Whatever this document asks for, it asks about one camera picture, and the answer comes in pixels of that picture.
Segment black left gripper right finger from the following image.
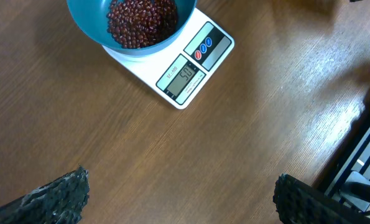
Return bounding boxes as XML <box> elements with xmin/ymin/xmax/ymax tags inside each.
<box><xmin>273</xmin><ymin>174</ymin><xmax>370</xmax><ymax>224</ymax></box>

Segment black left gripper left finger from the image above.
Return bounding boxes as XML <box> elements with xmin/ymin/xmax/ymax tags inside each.
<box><xmin>0</xmin><ymin>166</ymin><xmax>90</xmax><ymax>224</ymax></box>

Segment white digital kitchen scale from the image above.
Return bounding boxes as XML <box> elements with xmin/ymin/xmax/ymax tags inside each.
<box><xmin>104</xmin><ymin>9</ymin><xmax>235</xmax><ymax>110</ymax></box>

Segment teal plastic bowl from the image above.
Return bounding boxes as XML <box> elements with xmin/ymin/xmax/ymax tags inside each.
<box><xmin>67</xmin><ymin>0</ymin><xmax>197</xmax><ymax>56</ymax></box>

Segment red beans in bowl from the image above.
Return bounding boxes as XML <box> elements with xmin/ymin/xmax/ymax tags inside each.
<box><xmin>106</xmin><ymin>0</ymin><xmax>178</xmax><ymax>49</ymax></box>

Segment black metal frame rail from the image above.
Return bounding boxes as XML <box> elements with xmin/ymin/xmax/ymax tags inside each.
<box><xmin>317</xmin><ymin>113</ymin><xmax>370</xmax><ymax>218</ymax></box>

